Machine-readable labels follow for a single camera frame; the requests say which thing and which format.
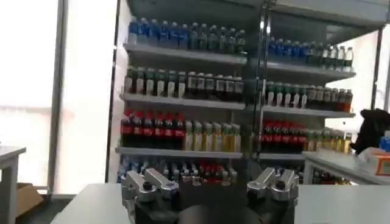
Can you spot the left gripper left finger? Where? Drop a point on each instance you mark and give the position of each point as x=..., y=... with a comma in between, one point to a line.
x=161, y=184

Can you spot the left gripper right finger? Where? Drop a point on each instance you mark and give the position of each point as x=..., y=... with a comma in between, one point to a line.
x=285, y=185

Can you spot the white table with laptop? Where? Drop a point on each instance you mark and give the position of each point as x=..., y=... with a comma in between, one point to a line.
x=335, y=165

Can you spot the bottle shelf with dark tea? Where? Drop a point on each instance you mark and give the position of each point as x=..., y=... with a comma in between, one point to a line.
x=182, y=128

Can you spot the bottle shelf with red caps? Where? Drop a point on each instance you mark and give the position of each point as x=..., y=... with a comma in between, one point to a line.
x=304, y=100

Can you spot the orange tissue box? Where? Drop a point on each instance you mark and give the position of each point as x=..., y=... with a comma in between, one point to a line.
x=377, y=162

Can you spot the thin black pole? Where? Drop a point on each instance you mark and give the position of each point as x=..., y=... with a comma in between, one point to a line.
x=111, y=100

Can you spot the black backpack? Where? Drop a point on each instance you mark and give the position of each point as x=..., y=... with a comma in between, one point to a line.
x=371, y=131

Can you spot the blue water bottle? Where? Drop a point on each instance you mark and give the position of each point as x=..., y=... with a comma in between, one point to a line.
x=385, y=143

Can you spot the cardboard box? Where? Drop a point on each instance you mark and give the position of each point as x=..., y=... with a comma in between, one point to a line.
x=29, y=199

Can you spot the grey window pillar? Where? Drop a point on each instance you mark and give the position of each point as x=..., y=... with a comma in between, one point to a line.
x=57, y=97

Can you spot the white table with clothes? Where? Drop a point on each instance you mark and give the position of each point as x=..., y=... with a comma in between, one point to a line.
x=9, y=170

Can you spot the dark window post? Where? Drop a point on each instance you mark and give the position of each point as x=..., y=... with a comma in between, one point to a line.
x=376, y=70

